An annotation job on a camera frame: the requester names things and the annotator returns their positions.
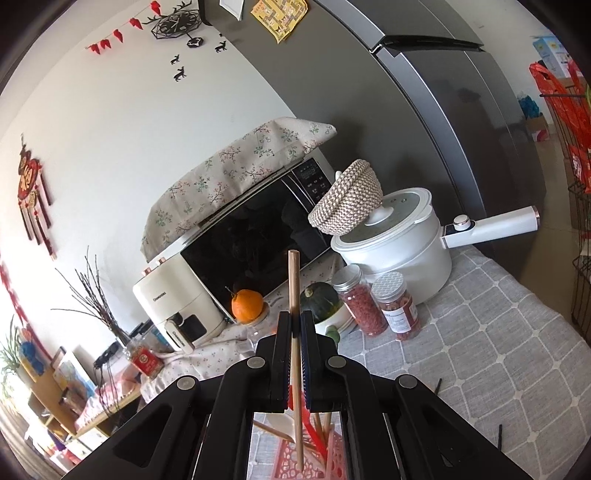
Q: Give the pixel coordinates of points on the floral cloth on table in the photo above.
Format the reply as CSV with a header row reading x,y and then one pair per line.
x,y
206,361

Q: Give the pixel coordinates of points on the black microwave oven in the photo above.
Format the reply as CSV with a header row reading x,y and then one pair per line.
x,y
246,248

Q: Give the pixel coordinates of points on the jar of red goji berries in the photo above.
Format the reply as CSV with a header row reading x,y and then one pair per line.
x,y
354,290

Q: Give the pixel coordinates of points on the white bowl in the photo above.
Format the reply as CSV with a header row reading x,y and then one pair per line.
x,y
341,322

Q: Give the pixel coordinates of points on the green lime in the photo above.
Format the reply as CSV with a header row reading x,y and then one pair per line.
x,y
333,335

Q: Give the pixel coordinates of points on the white plastic spoon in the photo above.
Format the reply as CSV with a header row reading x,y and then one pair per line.
x,y
282,422

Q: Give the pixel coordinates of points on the grey checked tablecloth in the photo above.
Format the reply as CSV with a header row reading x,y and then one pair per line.
x,y
505,358

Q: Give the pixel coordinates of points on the white electric pot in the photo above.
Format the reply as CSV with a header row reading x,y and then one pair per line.
x,y
405,234

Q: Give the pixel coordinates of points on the black wire rack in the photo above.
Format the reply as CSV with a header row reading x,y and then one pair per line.
x,y
568,100

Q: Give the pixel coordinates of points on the grey refrigerator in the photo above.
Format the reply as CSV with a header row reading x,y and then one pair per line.
x,y
410,88

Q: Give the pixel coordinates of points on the dry branches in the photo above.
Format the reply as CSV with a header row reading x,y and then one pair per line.
x,y
91,299

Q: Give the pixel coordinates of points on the cream air fryer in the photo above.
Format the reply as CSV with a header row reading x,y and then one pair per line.
x,y
178,305

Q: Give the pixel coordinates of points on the red chinese knot decoration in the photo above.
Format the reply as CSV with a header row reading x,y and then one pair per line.
x,y
34,199

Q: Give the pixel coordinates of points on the woven rope basket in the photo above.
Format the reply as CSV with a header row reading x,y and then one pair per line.
x,y
354,195

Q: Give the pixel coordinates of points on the pink perforated utensil holder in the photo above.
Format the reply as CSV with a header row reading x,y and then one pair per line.
x,y
285,466

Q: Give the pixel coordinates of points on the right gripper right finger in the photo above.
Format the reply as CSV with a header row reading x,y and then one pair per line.
x,y
394,428

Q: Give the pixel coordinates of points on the red plastic spoon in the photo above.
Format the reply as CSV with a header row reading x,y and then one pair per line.
x,y
313,425

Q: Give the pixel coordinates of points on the floral cloth cover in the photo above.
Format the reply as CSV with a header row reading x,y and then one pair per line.
x,y
226,175

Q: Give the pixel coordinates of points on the green kabocha squash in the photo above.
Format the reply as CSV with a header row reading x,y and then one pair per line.
x,y
321,300

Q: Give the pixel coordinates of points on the jar with red label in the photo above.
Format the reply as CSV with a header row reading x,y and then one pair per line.
x,y
397,304

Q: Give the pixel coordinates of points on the black wall clock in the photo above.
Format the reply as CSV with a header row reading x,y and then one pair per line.
x,y
181,22

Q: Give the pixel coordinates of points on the orange mandarin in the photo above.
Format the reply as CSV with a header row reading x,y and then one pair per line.
x,y
246,305

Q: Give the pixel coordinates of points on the glass jar with tomatoes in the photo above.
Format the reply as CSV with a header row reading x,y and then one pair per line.
x,y
261,328

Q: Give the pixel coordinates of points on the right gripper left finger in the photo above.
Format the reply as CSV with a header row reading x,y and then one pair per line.
x,y
199,429

